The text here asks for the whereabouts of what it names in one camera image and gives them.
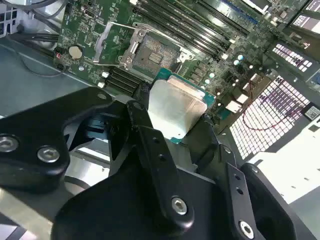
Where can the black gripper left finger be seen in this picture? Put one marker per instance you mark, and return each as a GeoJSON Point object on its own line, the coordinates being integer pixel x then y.
{"type": "Point", "coordinates": [37, 125]}

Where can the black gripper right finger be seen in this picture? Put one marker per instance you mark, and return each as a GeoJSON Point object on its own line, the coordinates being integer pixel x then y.
{"type": "Point", "coordinates": [243, 207]}

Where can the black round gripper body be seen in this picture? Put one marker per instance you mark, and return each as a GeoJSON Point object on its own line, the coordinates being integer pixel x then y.
{"type": "Point", "coordinates": [120, 212]}

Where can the metal socket cover frame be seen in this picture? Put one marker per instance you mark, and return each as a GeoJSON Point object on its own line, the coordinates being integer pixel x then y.
{"type": "Point", "coordinates": [102, 41]}

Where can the silver-topped CPU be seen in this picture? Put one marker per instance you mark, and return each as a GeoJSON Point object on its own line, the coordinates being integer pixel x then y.
{"type": "Point", "coordinates": [172, 107]}

